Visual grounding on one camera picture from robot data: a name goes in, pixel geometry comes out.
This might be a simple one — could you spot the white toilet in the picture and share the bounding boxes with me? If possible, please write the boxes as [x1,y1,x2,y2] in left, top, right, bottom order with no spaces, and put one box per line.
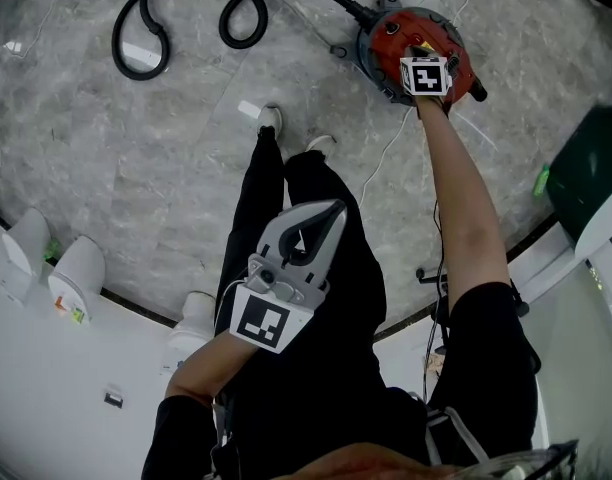
[163,290,218,377]
[0,206,53,292]
[47,234,108,325]

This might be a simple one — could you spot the white floor cable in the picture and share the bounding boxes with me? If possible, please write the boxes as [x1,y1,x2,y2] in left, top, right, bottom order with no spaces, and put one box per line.
[358,106,498,205]

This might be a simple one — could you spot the green bottle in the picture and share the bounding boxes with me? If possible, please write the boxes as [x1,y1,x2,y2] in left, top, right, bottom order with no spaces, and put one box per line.
[532,163,552,199]

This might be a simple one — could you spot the thin black cable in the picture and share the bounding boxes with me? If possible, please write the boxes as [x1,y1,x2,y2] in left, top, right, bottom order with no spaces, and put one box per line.
[421,200,450,404]

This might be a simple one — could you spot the person's white left shoe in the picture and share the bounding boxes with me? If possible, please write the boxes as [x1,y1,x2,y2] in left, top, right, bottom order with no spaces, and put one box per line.
[255,103,284,138]

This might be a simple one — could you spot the red grey vacuum cleaner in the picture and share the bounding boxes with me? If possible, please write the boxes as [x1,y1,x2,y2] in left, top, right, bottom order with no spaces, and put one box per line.
[329,0,488,110]

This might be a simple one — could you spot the dark green bathtub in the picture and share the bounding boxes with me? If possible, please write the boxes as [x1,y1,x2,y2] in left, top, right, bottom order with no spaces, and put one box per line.
[544,104,612,269]

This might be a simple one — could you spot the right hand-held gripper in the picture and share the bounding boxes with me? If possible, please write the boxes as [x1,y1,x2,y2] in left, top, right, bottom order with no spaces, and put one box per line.
[399,44,461,97]

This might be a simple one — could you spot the person's white right shoe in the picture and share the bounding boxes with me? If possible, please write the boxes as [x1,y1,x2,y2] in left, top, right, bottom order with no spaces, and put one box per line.
[304,134,337,158]

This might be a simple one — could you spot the person's left forearm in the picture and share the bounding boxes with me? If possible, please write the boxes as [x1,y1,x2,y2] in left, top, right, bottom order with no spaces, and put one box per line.
[164,328,261,410]

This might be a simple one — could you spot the person's right forearm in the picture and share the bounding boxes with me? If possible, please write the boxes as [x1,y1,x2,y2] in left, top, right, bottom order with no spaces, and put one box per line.
[414,93,513,315]

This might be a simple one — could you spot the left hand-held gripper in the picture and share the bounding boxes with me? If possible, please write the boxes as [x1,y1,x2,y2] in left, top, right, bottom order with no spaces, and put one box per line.
[229,200,348,355]

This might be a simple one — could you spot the person's black shirt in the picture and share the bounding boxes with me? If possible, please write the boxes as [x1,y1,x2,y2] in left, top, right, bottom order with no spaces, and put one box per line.
[140,280,543,480]

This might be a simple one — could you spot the black vacuum hose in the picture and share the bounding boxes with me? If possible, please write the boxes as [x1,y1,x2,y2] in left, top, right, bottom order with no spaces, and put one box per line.
[110,0,382,82]

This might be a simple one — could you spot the person's black trousers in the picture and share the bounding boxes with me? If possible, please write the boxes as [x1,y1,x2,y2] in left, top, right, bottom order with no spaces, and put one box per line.
[213,125,388,419]

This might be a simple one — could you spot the grey shoulder strap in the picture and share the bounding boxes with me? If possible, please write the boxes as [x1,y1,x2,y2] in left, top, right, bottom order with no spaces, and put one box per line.
[424,406,490,467]

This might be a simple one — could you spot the person's white shoe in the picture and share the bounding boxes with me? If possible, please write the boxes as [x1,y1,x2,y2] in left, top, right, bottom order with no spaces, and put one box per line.
[255,103,284,138]
[304,134,337,158]

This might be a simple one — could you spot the black tripod stand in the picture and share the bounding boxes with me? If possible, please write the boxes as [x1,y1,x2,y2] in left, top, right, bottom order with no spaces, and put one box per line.
[415,266,450,289]

